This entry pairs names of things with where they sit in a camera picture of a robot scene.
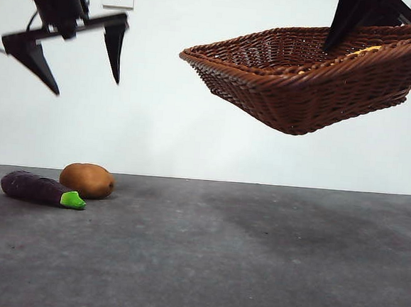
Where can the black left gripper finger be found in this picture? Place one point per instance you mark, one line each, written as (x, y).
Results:
(115, 43)
(31, 59)

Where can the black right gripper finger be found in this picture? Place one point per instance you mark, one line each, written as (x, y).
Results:
(380, 12)
(344, 18)

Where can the yellow corn cob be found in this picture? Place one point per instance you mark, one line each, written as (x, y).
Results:
(368, 49)

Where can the brown wicker basket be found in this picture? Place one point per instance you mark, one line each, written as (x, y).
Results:
(303, 86)

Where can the purple eggplant with green cap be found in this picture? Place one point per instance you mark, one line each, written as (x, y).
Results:
(28, 186)

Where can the brown potato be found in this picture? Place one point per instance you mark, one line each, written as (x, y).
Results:
(87, 181)

